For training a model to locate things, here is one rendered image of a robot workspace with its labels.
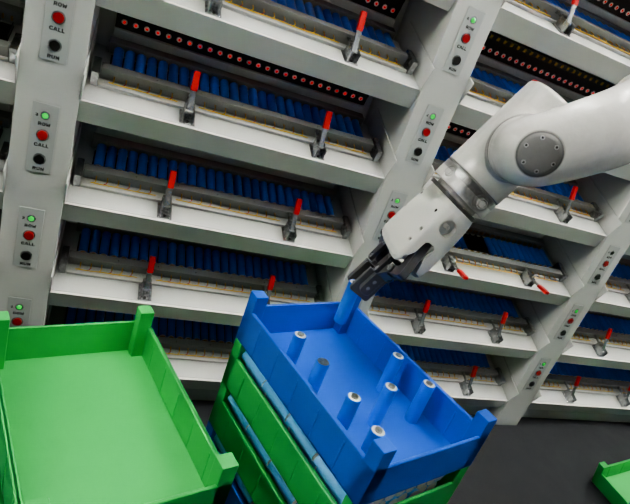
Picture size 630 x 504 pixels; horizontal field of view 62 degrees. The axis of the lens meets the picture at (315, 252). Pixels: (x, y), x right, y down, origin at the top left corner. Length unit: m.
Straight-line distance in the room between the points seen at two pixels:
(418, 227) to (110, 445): 0.45
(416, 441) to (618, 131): 0.43
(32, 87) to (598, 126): 0.82
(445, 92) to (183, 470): 0.85
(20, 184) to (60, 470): 0.55
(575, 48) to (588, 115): 0.72
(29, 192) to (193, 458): 0.59
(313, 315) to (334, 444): 0.27
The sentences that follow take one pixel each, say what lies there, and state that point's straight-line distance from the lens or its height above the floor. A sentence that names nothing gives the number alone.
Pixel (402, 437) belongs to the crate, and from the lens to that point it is 0.73.
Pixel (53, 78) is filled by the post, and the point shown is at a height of 0.70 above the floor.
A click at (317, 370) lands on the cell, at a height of 0.54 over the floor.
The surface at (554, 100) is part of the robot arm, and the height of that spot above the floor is 0.92.
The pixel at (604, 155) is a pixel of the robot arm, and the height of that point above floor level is 0.89.
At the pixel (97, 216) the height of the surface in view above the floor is 0.46.
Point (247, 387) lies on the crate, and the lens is 0.76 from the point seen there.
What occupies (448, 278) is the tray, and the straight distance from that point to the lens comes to 1.36.
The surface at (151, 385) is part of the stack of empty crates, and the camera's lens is 0.78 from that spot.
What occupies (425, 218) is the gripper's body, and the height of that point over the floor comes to 0.75.
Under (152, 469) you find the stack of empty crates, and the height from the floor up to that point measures 0.40.
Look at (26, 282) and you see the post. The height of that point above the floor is 0.30.
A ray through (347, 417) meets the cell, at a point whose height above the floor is 0.52.
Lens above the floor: 0.91
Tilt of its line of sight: 22 degrees down
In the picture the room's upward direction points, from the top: 20 degrees clockwise
